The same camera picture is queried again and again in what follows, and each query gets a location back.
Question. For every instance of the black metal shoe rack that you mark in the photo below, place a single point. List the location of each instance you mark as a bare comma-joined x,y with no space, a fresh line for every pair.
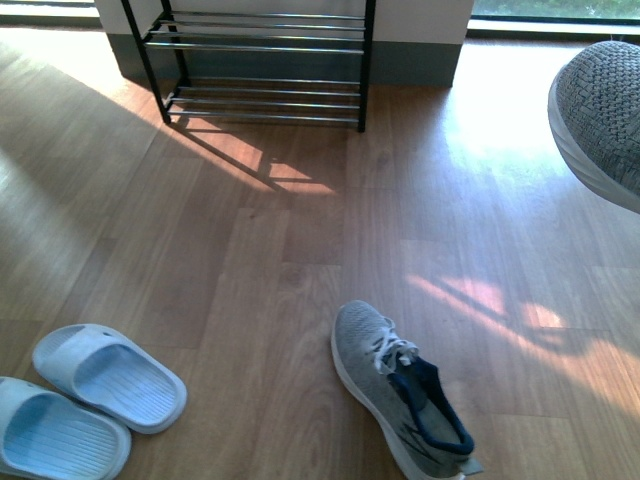
272,63

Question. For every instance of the grey sneaker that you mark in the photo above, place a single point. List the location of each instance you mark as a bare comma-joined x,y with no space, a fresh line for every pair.
593,113
403,392

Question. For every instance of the light blue slipper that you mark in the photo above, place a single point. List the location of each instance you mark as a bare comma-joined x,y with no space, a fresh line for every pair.
44,435
104,369

